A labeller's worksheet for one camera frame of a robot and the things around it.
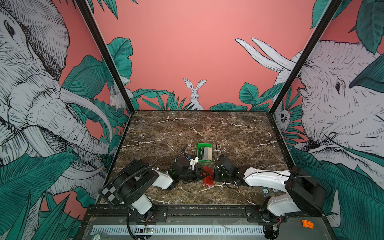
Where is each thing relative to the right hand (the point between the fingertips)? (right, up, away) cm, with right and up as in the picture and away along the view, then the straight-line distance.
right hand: (211, 175), depth 85 cm
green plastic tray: (-6, +12, +9) cm, 16 cm away
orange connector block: (+45, -18, -15) cm, 51 cm away
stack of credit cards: (-2, +12, +6) cm, 13 cm away
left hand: (-1, +1, -4) cm, 4 cm away
